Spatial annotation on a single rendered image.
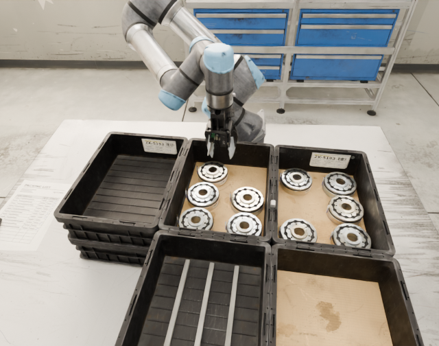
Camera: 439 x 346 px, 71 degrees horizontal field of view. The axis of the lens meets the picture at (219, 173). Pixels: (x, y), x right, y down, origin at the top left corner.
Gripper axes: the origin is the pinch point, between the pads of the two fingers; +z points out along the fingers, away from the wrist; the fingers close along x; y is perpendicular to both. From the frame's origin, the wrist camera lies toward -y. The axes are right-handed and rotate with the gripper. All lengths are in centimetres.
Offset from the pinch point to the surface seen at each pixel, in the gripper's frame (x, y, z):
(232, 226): 6.5, 22.8, 7.7
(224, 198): 2.3, 9.8, 10.9
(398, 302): 46, 41, 4
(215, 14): -30, -172, 9
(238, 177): 5.7, -0.8, 10.9
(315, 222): 31.1, 15.6, 10.9
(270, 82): 17, -175, 64
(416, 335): 46, 49, 1
